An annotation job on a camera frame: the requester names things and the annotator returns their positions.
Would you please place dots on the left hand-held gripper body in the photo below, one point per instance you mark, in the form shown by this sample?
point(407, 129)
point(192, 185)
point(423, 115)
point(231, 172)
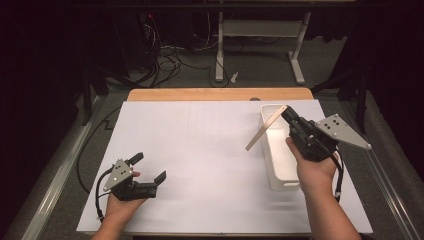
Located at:
point(121, 173)

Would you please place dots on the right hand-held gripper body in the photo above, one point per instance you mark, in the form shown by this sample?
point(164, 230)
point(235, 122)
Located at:
point(311, 140)

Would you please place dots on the white plastic storage box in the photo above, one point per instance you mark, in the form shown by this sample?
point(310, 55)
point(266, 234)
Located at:
point(278, 146)

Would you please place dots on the person's right hand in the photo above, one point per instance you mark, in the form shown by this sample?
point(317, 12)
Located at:
point(313, 173)

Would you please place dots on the person's left hand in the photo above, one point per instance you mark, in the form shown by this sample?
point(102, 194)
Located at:
point(118, 206)

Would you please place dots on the dark round table grommet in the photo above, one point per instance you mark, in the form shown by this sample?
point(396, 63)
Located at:
point(255, 99)

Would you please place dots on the white board mat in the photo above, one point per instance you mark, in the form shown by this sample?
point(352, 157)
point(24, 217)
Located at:
point(173, 140)

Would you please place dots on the black metal stand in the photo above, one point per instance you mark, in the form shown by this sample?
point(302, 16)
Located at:
point(87, 100)
point(361, 100)

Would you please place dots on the small white floor item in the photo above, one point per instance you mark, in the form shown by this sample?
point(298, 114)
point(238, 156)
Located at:
point(234, 76)

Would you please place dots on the wooden table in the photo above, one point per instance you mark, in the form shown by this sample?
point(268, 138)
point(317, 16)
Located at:
point(200, 94)

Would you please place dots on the aluminium floor rail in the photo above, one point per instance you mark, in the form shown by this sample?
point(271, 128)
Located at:
point(383, 173)
point(60, 173)

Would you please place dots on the white metal desk frame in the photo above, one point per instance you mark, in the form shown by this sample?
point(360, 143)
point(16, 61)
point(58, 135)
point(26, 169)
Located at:
point(263, 28)

